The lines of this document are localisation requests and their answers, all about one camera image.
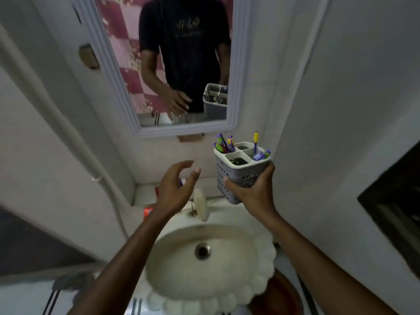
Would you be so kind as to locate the person's left thumb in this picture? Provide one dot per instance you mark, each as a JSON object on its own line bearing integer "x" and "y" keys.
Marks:
{"x": 193, "y": 180}

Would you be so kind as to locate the person's right hand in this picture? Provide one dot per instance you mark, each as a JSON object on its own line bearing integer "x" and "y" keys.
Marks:
{"x": 259, "y": 200}

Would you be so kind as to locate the red brown bucket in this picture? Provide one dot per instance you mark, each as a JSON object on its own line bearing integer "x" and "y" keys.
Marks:
{"x": 279, "y": 298}

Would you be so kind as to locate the small red packet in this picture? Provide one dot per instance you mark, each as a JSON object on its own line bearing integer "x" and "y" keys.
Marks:
{"x": 149, "y": 212}

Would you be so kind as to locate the person's left forearm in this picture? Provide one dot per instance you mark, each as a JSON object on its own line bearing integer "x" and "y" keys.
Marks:
{"x": 128, "y": 265}

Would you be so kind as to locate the yellow blue toothbrush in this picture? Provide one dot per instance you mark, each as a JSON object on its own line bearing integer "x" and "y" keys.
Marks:
{"x": 255, "y": 141}

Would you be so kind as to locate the person's right forearm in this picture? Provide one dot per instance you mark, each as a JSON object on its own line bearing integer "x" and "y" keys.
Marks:
{"x": 315, "y": 265}

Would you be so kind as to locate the white framed wall mirror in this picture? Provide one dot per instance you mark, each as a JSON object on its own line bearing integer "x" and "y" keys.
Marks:
{"x": 183, "y": 45}

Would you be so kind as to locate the blue purple toothbrush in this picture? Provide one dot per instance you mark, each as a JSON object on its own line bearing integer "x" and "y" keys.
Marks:
{"x": 221, "y": 142}

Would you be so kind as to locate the grey perforated toothbrush holder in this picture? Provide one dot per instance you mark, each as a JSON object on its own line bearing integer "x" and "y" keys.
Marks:
{"x": 234, "y": 175}

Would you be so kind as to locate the white basin tap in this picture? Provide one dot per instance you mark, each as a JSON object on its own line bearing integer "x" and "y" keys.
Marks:
{"x": 200, "y": 203}

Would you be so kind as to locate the person's right thumb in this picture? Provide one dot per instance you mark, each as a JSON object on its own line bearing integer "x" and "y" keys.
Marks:
{"x": 232, "y": 186}

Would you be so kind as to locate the person's left hand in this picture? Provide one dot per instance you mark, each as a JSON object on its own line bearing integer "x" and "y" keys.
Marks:
{"x": 170, "y": 193}

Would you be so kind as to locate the small wooden block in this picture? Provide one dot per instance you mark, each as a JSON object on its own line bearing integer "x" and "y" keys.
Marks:
{"x": 190, "y": 138}

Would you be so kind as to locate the metal basin drain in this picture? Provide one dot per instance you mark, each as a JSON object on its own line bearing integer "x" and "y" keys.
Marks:
{"x": 202, "y": 251}

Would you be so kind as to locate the brown wall plate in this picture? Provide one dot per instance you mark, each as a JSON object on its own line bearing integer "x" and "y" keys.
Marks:
{"x": 89, "y": 57}

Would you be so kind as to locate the white wall shelf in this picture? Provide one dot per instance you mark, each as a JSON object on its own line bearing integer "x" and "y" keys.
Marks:
{"x": 144, "y": 195}

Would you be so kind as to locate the white wall pipe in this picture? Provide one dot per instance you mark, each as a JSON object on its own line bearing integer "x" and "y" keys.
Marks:
{"x": 55, "y": 118}

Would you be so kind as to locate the purple green toothbrush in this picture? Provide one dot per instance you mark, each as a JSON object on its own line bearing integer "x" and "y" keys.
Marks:
{"x": 262, "y": 155}

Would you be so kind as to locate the white scalloped wash basin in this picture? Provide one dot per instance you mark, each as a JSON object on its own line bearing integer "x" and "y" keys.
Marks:
{"x": 210, "y": 268}

